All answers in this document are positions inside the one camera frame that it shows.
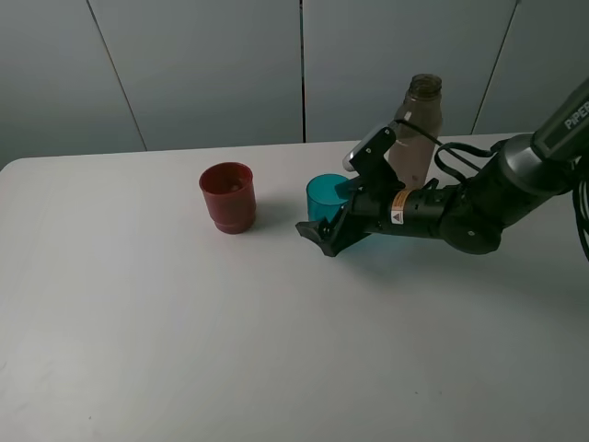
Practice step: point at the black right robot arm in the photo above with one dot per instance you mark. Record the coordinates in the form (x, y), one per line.
(521, 173)

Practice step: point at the red plastic cup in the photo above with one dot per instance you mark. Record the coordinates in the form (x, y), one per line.
(228, 192)

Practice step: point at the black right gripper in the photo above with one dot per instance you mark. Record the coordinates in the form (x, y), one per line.
(363, 209)

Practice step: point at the teal translucent plastic cup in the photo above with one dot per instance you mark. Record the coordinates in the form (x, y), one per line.
(324, 195)

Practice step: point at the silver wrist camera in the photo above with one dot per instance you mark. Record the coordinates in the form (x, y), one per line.
(376, 144)

